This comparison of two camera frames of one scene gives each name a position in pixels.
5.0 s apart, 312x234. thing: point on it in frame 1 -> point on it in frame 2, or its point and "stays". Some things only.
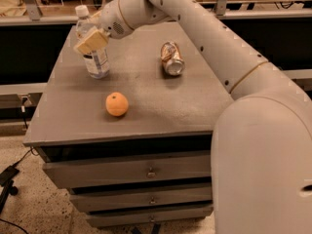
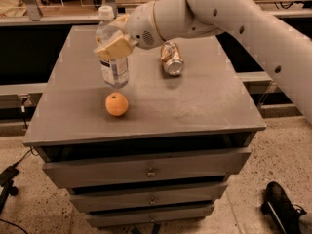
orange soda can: (173, 60) stays
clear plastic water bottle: (97, 61) -> (115, 72)
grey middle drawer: (107, 200) stays
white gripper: (112, 20) -> (140, 24)
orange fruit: (116, 104) stays
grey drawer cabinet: (135, 148) stays
